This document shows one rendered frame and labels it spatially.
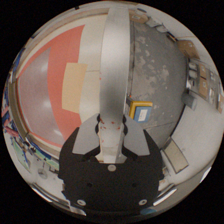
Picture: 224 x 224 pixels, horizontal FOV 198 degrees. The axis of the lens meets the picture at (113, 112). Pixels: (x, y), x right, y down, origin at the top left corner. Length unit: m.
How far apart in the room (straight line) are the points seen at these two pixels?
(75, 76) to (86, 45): 0.07
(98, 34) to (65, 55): 0.08
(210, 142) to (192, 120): 1.43
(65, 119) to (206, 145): 3.46
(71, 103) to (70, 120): 0.05
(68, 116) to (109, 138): 0.11
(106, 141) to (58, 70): 0.19
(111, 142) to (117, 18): 0.24
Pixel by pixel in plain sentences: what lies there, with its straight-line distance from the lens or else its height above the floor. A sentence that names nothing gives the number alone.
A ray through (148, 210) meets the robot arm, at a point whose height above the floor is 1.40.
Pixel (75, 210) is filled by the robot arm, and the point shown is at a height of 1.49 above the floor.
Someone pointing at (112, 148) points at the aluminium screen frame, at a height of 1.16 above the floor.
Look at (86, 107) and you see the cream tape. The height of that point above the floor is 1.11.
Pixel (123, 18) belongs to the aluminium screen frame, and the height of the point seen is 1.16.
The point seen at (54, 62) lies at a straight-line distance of 0.19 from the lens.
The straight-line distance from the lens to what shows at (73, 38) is 0.18.
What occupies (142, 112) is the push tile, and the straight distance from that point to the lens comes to 0.39.
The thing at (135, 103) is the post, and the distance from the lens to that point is 0.37.
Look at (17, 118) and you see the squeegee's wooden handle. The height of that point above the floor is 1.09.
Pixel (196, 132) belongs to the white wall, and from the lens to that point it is 3.28.
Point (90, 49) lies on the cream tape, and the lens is 0.15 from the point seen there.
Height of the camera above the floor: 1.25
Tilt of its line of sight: 59 degrees down
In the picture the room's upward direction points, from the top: 160 degrees clockwise
